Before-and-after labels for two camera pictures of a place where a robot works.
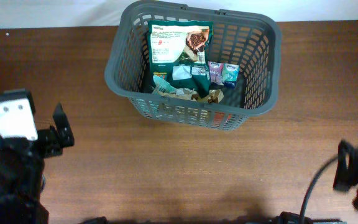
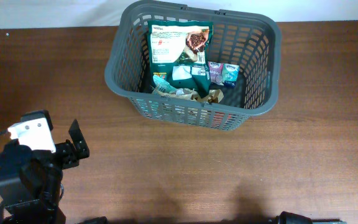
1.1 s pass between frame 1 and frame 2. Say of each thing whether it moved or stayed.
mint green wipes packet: stayed
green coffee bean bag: stayed
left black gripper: moved
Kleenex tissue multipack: stayed
